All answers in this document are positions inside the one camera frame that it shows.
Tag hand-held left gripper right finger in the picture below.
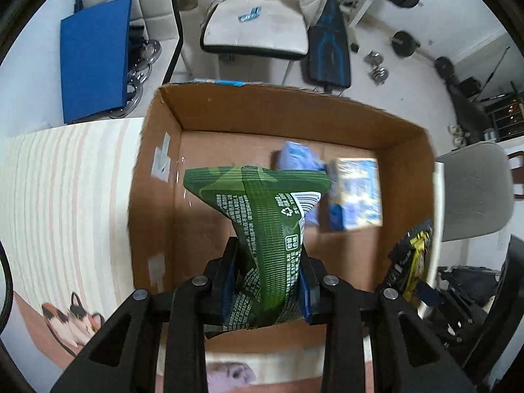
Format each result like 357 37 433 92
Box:
299 246 476 393

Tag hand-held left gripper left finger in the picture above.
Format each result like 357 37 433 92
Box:
50 236 240 393

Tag green snack packet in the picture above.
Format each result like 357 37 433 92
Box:
182 165 330 340

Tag cardboard box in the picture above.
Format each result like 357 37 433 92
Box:
127 82 437 353

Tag light blue soft packet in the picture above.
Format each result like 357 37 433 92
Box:
277 141 328 227

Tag black and yellow packet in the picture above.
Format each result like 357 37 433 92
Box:
385 218 435 303

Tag blue printed packet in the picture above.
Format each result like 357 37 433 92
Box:
326 158 384 232

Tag striped printed blanket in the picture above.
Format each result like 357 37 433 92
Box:
0 118 324 393

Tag grey chair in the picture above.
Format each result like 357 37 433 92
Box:
435 141 524 243

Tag chrome weight plates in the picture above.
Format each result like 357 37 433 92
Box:
110 39 161 118

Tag chrome dumbbell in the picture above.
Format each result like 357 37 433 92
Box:
365 51 389 85

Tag black and blue bag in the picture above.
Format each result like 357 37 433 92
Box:
307 0 352 91

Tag white padded chair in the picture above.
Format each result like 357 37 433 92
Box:
195 0 309 60

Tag blue board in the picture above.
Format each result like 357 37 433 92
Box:
60 0 133 124

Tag white quilted sofa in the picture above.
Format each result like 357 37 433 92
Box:
78 0 181 86

